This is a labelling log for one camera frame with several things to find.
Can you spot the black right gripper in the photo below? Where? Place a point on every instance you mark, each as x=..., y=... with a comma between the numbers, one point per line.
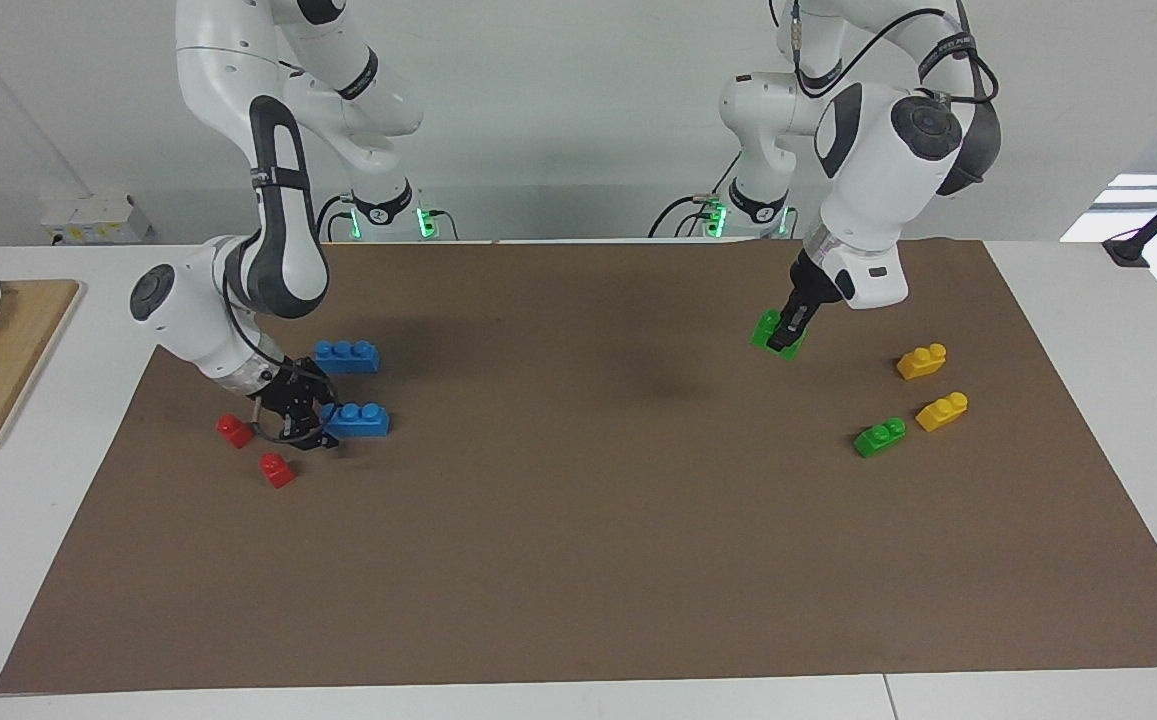
x=300, y=388

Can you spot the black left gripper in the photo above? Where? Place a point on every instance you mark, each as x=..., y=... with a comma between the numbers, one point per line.
x=808, y=292

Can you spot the plain green two-stud brick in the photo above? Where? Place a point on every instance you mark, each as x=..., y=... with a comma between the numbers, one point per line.
x=764, y=328

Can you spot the blue three-stud brick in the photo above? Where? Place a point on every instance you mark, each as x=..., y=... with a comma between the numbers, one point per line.
x=363, y=422
x=348, y=360

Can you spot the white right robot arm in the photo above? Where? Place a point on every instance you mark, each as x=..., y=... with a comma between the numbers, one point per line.
x=198, y=310

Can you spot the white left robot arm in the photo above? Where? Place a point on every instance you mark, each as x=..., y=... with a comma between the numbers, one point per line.
x=868, y=200

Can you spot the small red brick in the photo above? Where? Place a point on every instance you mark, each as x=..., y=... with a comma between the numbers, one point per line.
x=235, y=432
x=277, y=471

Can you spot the yellow two-stud brick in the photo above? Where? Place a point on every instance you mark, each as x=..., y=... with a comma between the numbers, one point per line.
x=941, y=413
x=921, y=363

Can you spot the green brick with white stickers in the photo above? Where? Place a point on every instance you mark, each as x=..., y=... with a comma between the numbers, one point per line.
x=878, y=440

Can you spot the white power socket box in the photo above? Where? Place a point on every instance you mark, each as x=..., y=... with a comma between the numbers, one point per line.
x=98, y=220

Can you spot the brown table mat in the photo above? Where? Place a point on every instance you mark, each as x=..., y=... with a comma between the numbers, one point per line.
x=578, y=550

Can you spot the wooden cutting board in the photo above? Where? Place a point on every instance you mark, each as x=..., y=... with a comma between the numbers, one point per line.
x=8, y=360

